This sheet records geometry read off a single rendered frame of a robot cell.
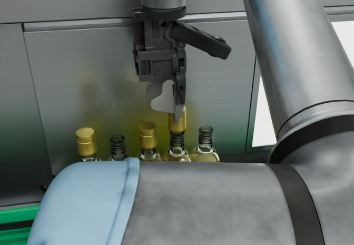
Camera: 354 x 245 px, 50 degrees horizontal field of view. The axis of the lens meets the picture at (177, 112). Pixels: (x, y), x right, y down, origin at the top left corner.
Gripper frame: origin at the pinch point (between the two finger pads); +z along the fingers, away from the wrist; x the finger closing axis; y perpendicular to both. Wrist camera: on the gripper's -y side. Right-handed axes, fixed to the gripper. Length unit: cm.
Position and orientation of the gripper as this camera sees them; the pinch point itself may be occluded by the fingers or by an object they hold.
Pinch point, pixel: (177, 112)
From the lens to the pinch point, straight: 71.7
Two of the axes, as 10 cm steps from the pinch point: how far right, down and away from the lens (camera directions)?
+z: 0.0, 8.7, 5.0
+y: -9.8, 1.0, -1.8
